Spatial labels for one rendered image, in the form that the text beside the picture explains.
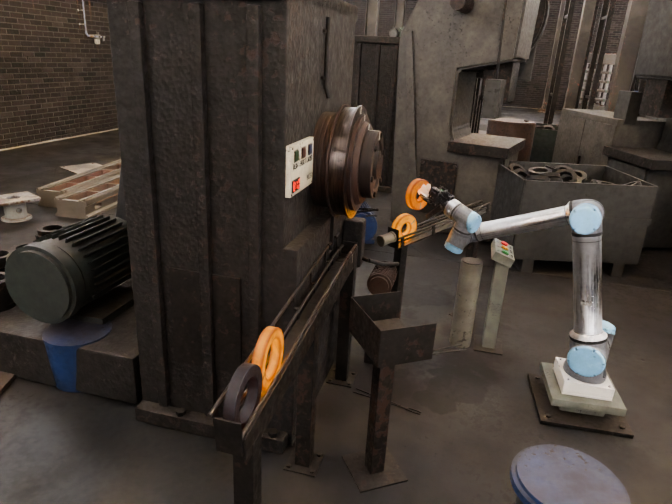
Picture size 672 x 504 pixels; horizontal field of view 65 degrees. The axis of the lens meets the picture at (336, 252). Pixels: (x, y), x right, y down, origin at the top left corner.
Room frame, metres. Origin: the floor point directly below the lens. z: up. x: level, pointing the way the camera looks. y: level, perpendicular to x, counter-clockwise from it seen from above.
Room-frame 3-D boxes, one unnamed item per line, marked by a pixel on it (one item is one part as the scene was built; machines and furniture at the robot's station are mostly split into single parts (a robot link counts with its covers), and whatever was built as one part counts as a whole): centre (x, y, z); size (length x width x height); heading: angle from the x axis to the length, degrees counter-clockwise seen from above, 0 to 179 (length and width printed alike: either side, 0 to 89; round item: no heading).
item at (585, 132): (5.78, -2.79, 0.55); 1.10 x 0.53 x 1.10; 6
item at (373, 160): (2.20, -0.13, 1.11); 0.28 x 0.06 x 0.28; 166
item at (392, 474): (1.65, -0.20, 0.36); 0.26 x 0.20 x 0.72; 21
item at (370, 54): (6.53, -0.48, 0.88); 1.71 x 0.92 x 1.76; 166
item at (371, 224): (4.51, -0.17, 0.17); 0.57 x 0.31 x 0.34; 6
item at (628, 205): (4.30, -1.87, 0.39); 1.03 x 0.83 x 0.77; 91
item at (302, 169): (1.92, 0.15, 1.15); 0.26 x 0.02 x 0.18; 166
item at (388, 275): (2.51, -0.25, 0.27); 0.22 x 0.13 x 0.53; 166
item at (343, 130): (2.23, -0.04, 1.11); 0.47 x 0.06 x 0.47; 166
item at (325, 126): (2.25, 0.04, 1.12); 0.47 x 0.10 x 0.47; 166
